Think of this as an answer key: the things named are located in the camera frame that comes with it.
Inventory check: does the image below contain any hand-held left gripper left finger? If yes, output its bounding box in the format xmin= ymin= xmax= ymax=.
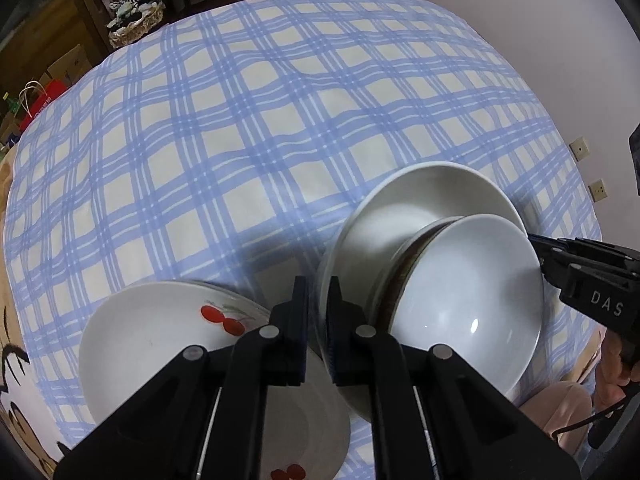
xmin=52 ymin=275 xmax=308 ymax=480

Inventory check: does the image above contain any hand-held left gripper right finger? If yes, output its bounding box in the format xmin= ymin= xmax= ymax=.
xmin=327 ymin=276 xmax=583 ymax=480

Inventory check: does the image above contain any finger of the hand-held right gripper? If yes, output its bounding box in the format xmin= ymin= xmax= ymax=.
xmin=527 ymin=232 xmax=640 ymax=267
xmin=540 ymin=258 xmax=572 ymax=289

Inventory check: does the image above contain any white cherry-print plate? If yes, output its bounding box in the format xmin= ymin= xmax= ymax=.
xmin=77 ymin=280 xmax=351 ymax=480
xmin=190 ymin=282 xmax=275 ymax=318
xmin=195 ymin=285 xmax=273 ymax=322

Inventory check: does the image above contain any white bowl with green print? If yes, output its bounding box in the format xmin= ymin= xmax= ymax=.
xmin=315 ymin=160 xmax=526 ymax=421

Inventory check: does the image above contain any person's right hand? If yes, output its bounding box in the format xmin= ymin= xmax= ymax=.
xmin=597 ymin=327 xmax=633 ymax=411

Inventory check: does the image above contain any pink bedding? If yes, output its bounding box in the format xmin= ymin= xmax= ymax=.
xmin=520 ymin=380 xmax=596 ymax=461

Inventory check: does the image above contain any blue plaid blanket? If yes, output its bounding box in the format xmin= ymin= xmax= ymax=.
xmin=2 ymin=0 xmax=603 ymax=480

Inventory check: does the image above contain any woven basket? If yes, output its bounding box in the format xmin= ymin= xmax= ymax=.
xmin=107 ymin=2 xmax=166 ymax=50

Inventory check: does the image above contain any red paper bag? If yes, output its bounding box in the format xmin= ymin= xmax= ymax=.
xmin=19 ymin=80 xmax=68 ymax=121

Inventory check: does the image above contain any cardboard box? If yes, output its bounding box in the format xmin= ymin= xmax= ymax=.
xmin=47 ymin=45 xmax=91 ymax=86

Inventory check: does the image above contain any wooden wardrobe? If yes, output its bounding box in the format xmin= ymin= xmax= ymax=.
xmin=0 ymin=0 xmax=111 ymax=61

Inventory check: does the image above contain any black cable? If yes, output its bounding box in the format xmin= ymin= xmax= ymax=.
xmin=552 ymin=395 xmax=628 ymax=437

